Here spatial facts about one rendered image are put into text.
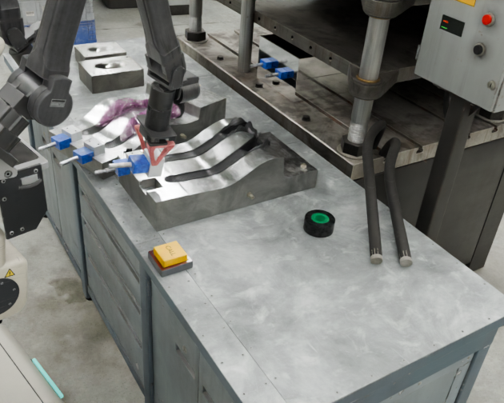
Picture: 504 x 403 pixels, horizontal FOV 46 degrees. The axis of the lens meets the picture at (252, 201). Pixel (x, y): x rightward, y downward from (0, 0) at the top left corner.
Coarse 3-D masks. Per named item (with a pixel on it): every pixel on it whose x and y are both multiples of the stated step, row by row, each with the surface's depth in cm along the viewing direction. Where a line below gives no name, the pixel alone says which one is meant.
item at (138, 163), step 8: (144, 152) 148; (128, 160) 147; (136, 160) 145; (144, 160) 146; (112, 168) 143; (136, 168) 144; (144, 168) 146; (152, 168) 147; (160, 168) 148; (152, 176) 148; (160, 176) 150
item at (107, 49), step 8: (80, 48) 237; (88, 48) 237; (96, 48) 240; (104, 48) 241; (112, 48) 241; (120, 48) 240; (80, 56) 234; (88, 56) 230; (96, 56) 232; (104, 56) 233; (112, 56) 235
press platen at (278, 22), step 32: (224, 0) 254; (256, 0) 247; (288, 0) 251; (320, 0) 255; (352, 0) 258; (288, 32) 220; (320, 32) 218; (352, 32) 221; (416, 32) 227; (352, 64) 194; (384, 64) 195
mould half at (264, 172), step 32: (192, 160) 165; (256, 160) 159; (288, 160) 174; (128, 192) 163; (160, 192) 150; (192, 192) 151; (224, 192) 156; (256, 192) 162; (288, 192) 169; (160, 224) 150
